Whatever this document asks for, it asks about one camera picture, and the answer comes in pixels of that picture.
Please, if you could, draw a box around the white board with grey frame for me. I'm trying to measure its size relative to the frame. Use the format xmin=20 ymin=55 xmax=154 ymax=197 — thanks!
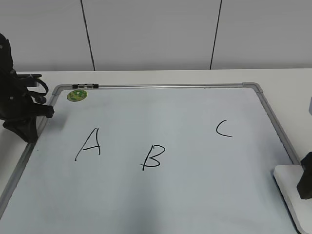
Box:
xmin=0 ymin=83 xmax=299 ymax=234

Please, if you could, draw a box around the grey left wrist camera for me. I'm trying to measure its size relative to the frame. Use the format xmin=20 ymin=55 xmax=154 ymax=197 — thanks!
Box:
xmin=17 ymin=74 xmax=42 ymax=87

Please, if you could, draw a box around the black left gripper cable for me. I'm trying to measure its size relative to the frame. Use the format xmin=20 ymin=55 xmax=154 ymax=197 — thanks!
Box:
xmin=26 ymin=77 xmax=49 ymax=104

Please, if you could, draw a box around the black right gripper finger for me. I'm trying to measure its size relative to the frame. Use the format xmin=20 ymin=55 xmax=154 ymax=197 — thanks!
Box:
xmin=297 ymin=152 xmax=312 ymax=200

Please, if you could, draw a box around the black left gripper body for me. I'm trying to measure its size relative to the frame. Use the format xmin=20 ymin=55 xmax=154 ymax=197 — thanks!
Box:
xmin=0 ymin=35 xmax=54 ymax=121

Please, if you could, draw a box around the green round magnet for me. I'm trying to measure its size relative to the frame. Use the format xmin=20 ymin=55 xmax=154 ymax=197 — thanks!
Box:
xmin=67 ymin=89 xmax=87 ymax=102

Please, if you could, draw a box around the white board eraser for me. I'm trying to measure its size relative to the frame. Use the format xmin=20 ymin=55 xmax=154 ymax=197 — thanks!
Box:
xmin=273 ymin=165 xmax=312 ymax=234

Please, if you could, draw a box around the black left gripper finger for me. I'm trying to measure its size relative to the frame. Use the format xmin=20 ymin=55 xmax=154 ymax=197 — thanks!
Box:
xmin=3 ymin=117 xmax=38 ymax=143

